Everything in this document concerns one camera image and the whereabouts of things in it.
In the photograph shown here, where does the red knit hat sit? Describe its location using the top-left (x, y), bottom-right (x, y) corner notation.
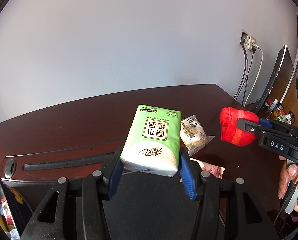
top-left (219, 107), bottom-right (259, 147)

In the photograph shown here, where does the green pastry snack packet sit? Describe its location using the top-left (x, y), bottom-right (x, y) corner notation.
top-left (180, 115), bottom-right (215, 156)

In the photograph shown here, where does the green tissue pack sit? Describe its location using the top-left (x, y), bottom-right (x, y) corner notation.
top-left (120, 105), bottom-right (182, 177)

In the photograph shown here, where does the person's right hand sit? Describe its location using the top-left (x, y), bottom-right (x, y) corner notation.
top-left (278, 163), bottom-right (298, 212)

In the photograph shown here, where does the glass bottle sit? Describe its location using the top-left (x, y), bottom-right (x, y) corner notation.
top-left (271, 102), bottom-right (284, 120)

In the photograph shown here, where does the black desk mat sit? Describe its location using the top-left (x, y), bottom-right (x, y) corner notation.
top-left (0, 152), bottom-right (277, 240)

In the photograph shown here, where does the black monitor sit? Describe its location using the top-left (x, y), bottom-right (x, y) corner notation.
top-left (251, 44), bottom-right (294, 115)

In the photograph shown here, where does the grey cable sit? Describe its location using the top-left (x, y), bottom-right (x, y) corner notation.
top-left (232, 42), bottom-right (250, 100)

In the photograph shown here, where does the white power cable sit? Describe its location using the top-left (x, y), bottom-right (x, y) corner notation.
top-left (242, 45), bottom-right (264, 107)

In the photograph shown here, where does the wall power socket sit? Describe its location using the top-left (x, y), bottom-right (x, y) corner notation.
top-left (241, 31), bottom-right (257, 51)

